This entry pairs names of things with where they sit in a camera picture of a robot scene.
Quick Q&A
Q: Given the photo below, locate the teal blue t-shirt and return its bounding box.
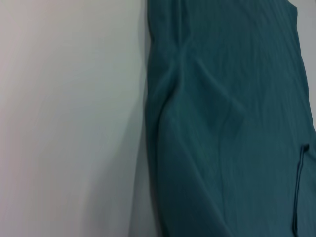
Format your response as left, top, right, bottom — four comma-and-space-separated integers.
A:
144, 0, 316, 237

